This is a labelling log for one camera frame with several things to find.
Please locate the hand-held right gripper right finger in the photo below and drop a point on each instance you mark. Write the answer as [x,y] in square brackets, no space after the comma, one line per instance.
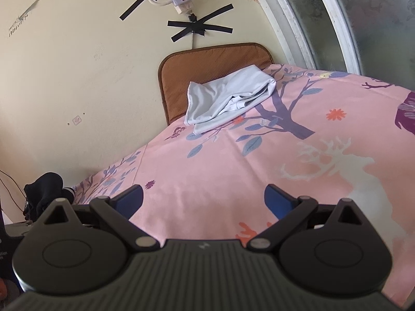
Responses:
[277,201]

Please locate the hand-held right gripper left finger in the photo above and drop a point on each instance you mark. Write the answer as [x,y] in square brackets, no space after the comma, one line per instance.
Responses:
[129,201]

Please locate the white t-shirt with black panel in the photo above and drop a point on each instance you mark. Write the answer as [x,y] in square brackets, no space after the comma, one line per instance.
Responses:
[223,97]

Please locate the pink tree-print bedsheet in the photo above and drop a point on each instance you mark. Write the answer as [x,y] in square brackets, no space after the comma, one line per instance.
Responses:
[259,168]

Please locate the black folded sweater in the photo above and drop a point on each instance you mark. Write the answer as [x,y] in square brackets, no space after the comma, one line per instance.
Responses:
[43,184]

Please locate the brown cushion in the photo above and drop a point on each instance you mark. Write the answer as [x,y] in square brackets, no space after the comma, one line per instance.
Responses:
[175,81]

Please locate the frosted window pane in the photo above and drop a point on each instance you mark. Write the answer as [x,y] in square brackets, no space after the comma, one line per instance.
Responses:
[382,22]

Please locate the small wall sticker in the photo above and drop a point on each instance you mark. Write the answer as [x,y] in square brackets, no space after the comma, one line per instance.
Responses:
[77,120]

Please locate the white window frame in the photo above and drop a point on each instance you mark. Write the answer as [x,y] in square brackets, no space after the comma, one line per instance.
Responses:
[343,39]

